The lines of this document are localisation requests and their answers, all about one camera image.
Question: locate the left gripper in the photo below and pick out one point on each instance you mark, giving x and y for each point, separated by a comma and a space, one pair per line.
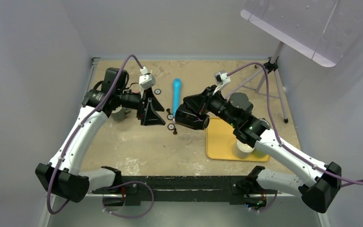
149, 116

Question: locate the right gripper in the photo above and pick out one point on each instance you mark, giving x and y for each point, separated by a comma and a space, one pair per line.
203, 100

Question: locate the black ceramic mug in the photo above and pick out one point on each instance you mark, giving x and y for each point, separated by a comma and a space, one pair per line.
185, 117

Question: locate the grey teal ceramic mug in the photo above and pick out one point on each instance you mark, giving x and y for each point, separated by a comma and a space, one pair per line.
120, 114

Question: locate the cream white ceramic mug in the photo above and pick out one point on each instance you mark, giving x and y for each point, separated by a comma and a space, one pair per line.
241, 150

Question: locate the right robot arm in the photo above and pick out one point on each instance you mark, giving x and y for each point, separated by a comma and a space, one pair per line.
314, 181

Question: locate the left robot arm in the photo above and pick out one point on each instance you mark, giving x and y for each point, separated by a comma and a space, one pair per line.
61, 175

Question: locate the light green ceramic mug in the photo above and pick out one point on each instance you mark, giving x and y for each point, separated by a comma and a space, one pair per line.
258, 153

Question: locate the blue toy microphone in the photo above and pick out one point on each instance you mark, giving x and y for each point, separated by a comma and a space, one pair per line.
176, 94

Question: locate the yellow plastic tray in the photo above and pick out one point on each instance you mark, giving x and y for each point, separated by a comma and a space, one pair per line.
220, 141

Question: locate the translucent perforated panel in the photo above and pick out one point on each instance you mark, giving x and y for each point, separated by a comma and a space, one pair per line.
321, 30

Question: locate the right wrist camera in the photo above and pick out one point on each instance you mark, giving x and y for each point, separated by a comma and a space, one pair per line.
222, 80

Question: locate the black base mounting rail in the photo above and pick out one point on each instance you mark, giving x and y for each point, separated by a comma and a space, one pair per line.
184, 188

